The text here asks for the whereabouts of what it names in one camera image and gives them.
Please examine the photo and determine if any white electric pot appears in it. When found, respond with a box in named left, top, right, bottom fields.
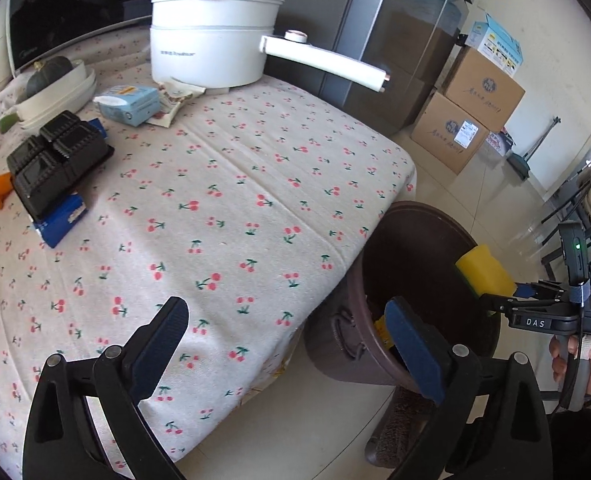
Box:
left=148, top=0, right=392, bottom=93

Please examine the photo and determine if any dark green pumpkin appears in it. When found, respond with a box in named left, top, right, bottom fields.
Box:
left=25, top=56, right=74, bottom=101

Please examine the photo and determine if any yellow snack packet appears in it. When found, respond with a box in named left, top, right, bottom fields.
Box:
left=375, top=314, right=394, bottom=349

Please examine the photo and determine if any broom with dustpan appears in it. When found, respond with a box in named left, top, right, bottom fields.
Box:
left=508, top=116, right=562, bottom=181

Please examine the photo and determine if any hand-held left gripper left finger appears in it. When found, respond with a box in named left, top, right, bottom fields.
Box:
left=22, top=296, right=190, bottom=480

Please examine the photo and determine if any blue and white box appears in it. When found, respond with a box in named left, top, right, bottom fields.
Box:
left=468, top=12, right=523, bottom=78

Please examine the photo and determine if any black metal chair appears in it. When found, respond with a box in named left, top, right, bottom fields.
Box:
left=540, top=162, right=591, bottom=281

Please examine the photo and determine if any blue snack packet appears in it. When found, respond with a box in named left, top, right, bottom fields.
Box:
left=32, top=117, right=107, bottom=249

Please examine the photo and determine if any patterned paper wrapper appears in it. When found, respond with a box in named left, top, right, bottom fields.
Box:
left=152, top=77, right=207, bottom=128

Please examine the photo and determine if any black plastic tray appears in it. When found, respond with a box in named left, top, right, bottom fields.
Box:
left=6, top=112, right=116, bottom=223

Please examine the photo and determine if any black microwave oven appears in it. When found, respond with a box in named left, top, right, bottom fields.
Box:
left=5, top=0, right=216, bottom=78

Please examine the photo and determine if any orange pepper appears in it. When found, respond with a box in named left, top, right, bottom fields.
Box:
left=0, top=171, right=15, bottom=209

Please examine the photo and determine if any grey refrigerator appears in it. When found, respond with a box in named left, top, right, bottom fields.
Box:
left=215, top=0, right=476, bottom=136

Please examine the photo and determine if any cherry print tablecloth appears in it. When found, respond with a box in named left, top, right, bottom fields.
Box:
left=0, top=25, right=419, bottom=480

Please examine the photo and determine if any white ceramic dish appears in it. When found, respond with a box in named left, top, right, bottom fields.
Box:
left=14, top=59, right=87, bottom=120

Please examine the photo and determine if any brown plastic bin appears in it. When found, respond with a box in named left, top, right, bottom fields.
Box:
left=303, top=201, right=501, bottom=395

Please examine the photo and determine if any cardboard box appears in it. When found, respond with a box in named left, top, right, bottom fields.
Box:
left=410, top=91, right=491, bottom=175
left=441, top=47, right=526, bottom=133

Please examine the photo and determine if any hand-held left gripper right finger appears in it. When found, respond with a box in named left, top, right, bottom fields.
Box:
left=384, top=296, right=551, bottom=480

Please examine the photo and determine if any brown fuzzy object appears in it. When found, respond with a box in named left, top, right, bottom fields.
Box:
left=365, top=385, right=446, bottom=468

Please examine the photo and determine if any small blue printed bag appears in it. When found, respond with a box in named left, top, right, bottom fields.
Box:
left=485, top=127, right=516, bottom=158

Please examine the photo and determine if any light blue tissue pack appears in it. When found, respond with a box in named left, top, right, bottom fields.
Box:
left=92, top=84, right=161, bottom=127

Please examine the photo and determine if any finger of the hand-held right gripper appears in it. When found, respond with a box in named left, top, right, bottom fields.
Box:
left=514, top=281, right=575, bottom=302
left=478, top=291, right=522, bottom=318

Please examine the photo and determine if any yellow sponge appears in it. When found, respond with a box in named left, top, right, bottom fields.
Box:
left=455, top=244, right=517, bottom=297

